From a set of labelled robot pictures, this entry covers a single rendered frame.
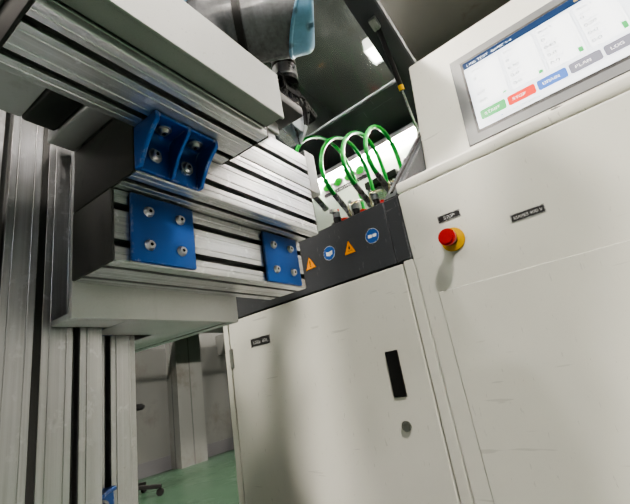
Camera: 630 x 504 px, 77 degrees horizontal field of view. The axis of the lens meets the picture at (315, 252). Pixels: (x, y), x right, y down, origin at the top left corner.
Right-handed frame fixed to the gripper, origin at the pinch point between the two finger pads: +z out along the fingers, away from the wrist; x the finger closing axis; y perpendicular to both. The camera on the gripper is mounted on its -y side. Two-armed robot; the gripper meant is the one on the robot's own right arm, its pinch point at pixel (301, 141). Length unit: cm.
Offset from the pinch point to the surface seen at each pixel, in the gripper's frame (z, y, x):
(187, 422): 84, -151, -303
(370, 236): 33.9, -2.9, 13.8
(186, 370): 36, -154, -304
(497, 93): -2, -31, 47
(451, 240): 43, 1, 34
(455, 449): 83, -3, 22
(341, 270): 39.6, -3.0, 3.4
